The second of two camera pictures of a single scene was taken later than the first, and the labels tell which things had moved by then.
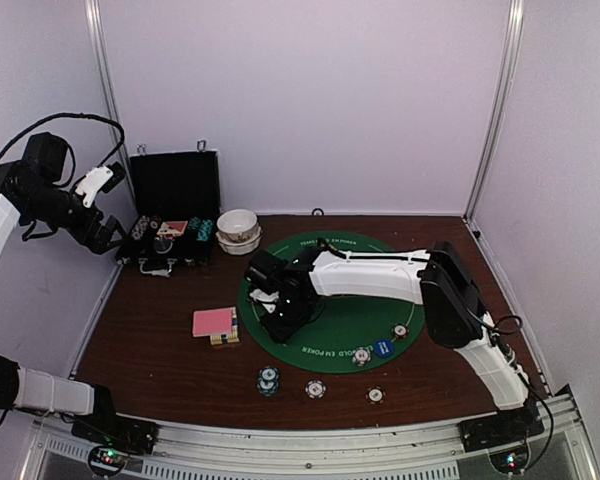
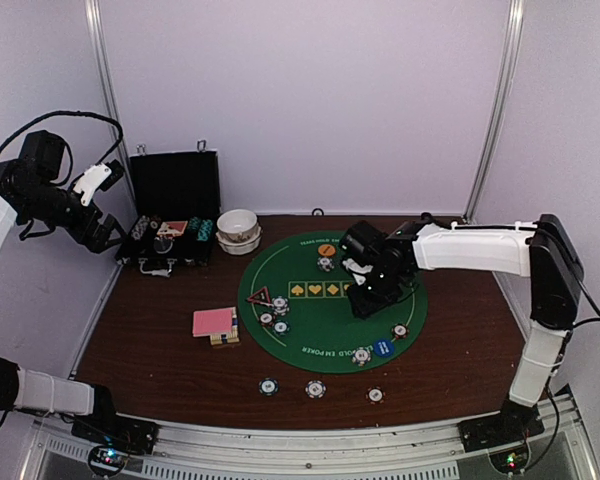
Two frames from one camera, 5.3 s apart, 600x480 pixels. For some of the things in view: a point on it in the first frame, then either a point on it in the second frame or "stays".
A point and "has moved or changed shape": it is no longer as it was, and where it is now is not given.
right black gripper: [283, 331] -> [364, 307]
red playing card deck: [212, 321] stays
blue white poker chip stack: [315, 389] stays
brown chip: [400, 331] stays
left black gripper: [96, 243] stays
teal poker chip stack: [268, 380] has moved or changed shape
